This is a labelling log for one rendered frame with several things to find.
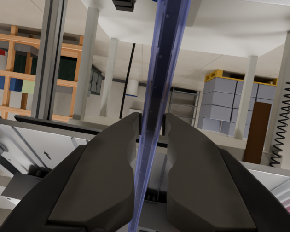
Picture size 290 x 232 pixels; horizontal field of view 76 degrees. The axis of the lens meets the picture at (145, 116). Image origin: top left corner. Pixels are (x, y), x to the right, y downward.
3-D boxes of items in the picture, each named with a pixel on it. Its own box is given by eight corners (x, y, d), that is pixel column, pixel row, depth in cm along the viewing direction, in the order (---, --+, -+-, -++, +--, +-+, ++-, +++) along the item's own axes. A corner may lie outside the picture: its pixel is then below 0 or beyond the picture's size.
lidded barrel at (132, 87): (127, 80, 759) (125, 95, 763) (126, 78, 708) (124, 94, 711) (139, 82, 761) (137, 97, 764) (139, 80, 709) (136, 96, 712)
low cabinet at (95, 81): (12, 46, 451) (8, 79, 456) (86, 58, 456) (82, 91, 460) (52, 64, 650) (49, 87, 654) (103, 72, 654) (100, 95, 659)
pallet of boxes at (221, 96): (205, 76, 440) (196, 127, 446) (217, 69, 357) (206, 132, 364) (258, 84, 437) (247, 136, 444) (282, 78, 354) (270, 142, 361)
